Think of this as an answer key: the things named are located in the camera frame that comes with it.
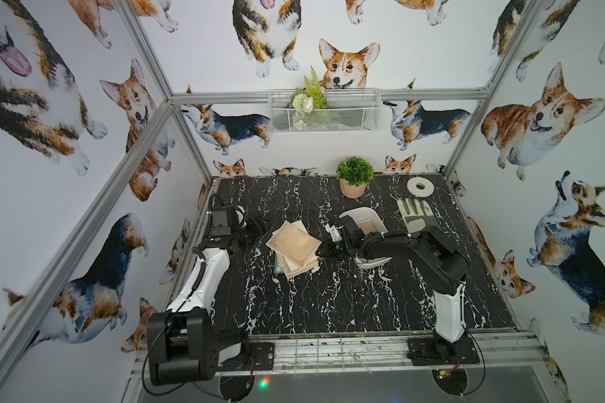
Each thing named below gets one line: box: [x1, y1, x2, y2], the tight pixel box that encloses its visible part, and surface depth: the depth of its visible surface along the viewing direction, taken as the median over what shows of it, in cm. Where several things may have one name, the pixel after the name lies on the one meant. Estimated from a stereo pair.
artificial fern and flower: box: [289, 65, 327, 131], surface depth 84 cm
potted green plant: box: [336, 156, 375, 199], surface depth 104 cm
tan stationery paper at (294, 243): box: [265, 219, 322, 270], surface depth 97 cm
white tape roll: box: [406, 177, 435, 198], surface depth 120 cm
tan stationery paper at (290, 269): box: [274, 251, 320, 278], surface depth 94 cm
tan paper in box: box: [356, 218, 377, 236], surface depth 105 cm
